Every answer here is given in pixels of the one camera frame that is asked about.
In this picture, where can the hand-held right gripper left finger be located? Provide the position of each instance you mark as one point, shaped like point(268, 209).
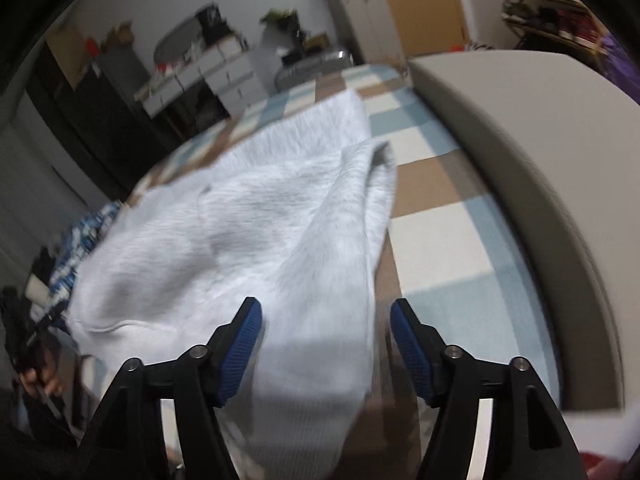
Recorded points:
point(240, 350)

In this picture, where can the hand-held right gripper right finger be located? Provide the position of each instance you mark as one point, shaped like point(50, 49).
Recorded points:
point(412, 350)

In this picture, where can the light grey hoodie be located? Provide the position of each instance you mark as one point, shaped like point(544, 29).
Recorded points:
point(240, 220)

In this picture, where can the person's left forearm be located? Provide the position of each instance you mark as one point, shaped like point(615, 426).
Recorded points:
point(30, 450)

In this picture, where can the person's left hand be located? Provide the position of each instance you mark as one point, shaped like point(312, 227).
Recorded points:
point(50, 385)

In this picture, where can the black clothing pile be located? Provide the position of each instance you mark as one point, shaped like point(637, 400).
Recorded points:
point(44, 262)

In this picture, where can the blue plaid cloth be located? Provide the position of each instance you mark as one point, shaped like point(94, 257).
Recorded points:
point(80, 240)

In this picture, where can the white curtain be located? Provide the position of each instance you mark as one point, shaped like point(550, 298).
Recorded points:
point(30, 200)

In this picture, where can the black wardrobe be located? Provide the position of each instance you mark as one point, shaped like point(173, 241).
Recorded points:
point(75, 120)

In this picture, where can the white dressing table with drawers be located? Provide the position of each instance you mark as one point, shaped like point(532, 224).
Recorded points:
point(225, 72)

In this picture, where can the tan cardboard sheet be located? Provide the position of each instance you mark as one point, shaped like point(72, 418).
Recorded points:
point(67, 52)

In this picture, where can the silver suitcase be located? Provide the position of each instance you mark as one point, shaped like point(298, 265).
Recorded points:
point(310, 67)

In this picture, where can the red container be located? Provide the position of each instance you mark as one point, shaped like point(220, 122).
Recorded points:
point(91, 46)

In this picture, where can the open cardboard box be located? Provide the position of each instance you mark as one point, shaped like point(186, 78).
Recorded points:
point(117, 35)

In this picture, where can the grey oval mirror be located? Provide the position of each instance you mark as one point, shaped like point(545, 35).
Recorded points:
point(175, 42)

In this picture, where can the small brown box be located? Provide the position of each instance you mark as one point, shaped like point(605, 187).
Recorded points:
point(316, 42)

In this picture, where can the black box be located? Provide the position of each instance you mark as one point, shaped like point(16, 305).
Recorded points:
point(212, 20)

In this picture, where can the flower bouquet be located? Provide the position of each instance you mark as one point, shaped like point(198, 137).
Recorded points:
point(277, 17)

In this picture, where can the white suitcase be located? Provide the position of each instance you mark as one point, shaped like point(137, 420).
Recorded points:
point(367, 15)

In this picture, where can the bamboo shoe rack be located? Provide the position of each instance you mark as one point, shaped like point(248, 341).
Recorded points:
point(550, 35)

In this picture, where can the wooden door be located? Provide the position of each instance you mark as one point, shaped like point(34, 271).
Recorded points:
point(420, 5)

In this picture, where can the purple bag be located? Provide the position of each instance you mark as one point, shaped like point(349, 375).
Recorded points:
point(622, 70)

